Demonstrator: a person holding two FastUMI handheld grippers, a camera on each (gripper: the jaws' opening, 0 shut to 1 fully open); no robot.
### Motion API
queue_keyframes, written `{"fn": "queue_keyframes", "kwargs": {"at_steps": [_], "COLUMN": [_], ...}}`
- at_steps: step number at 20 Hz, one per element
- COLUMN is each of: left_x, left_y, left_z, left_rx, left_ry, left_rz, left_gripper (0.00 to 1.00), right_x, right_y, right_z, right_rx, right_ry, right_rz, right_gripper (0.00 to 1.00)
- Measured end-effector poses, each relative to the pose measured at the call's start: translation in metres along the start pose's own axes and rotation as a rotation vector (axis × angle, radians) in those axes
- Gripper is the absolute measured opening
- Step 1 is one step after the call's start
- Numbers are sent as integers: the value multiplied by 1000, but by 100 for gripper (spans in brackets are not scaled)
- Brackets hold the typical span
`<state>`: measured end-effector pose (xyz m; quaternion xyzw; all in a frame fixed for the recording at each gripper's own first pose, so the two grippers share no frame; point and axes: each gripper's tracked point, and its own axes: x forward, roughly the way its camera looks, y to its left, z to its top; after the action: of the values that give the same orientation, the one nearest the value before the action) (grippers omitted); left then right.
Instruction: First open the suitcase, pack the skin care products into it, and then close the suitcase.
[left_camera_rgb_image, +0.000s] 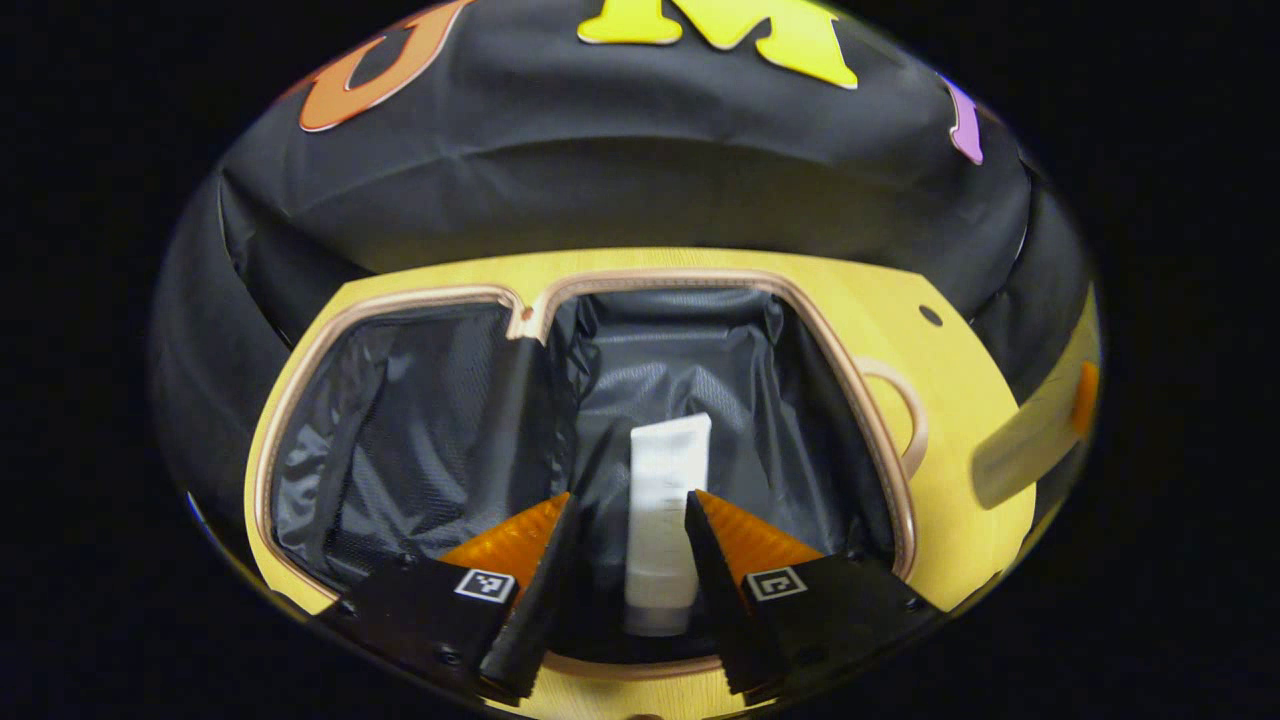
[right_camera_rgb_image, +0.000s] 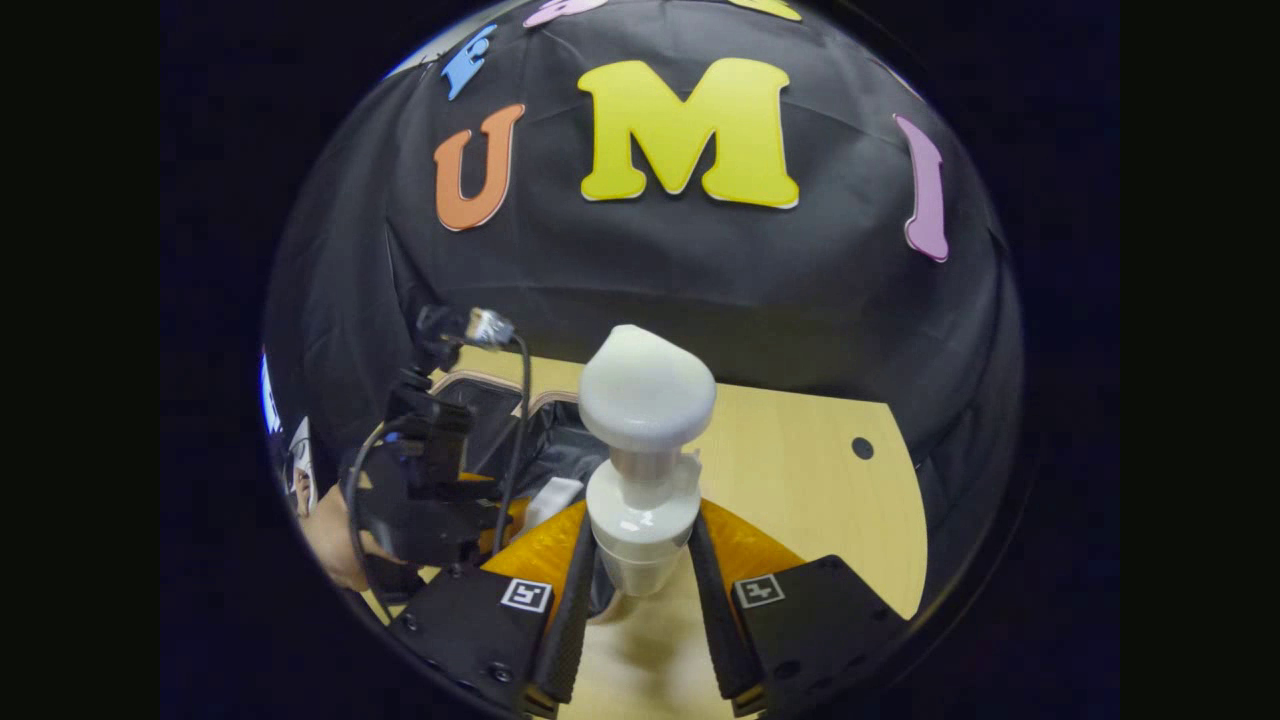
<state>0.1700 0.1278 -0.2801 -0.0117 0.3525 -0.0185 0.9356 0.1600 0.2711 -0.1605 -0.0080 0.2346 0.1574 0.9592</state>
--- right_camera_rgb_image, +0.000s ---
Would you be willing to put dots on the clear tube bottle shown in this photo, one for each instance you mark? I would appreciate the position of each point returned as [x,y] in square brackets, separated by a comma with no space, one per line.
[555,500]

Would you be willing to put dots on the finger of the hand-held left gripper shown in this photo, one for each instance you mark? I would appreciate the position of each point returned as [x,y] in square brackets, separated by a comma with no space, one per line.
[505,520]

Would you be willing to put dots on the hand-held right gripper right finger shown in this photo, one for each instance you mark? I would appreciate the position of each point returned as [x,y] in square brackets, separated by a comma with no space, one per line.
[715,620]

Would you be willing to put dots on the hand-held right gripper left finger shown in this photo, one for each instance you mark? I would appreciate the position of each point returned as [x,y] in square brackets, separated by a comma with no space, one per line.
[565,620]

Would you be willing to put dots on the black backdrop cloth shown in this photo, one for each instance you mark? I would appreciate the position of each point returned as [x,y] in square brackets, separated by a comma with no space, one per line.
[650,270]

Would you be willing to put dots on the white pump bottle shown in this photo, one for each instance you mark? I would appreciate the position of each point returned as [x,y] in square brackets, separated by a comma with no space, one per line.
[645,395]

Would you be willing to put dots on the bright blue-white panel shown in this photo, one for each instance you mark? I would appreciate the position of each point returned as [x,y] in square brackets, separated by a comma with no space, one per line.
[270,395]

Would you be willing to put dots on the person's white clothing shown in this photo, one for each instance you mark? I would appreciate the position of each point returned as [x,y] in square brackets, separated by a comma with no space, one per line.
[303,465]

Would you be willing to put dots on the pink suitcase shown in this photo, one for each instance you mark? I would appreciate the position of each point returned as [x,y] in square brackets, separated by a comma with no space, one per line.
[560,450]

